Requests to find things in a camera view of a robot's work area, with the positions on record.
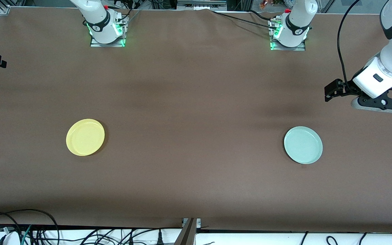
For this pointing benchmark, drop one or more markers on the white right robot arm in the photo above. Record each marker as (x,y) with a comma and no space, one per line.
(97,20)

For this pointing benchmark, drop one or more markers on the aluminium corner bracket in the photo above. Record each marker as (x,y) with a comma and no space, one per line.
(3,10)

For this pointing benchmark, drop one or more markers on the pale green plate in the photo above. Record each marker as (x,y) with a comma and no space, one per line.
(303,145)

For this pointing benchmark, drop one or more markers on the aluminium frame beam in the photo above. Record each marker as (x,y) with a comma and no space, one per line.
(187,234)

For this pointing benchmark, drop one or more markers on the yellow plate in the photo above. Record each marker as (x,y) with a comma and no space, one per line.
(85,137)

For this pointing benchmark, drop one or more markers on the grey metal rail box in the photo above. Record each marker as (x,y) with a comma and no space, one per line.
(201,5)

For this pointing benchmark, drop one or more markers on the white bench surface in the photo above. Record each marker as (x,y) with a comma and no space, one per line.
(250,240)

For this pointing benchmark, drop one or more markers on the brown table cover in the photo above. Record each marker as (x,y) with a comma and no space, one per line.
(196,102)

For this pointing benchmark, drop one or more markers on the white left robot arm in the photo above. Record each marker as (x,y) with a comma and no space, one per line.
(298,20)

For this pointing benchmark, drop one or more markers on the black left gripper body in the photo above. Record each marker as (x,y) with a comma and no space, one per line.
(348,89)

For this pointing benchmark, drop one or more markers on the black power plug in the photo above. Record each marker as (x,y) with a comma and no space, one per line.
(160,238)

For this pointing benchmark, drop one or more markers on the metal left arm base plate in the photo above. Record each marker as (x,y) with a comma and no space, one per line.
(299,48)

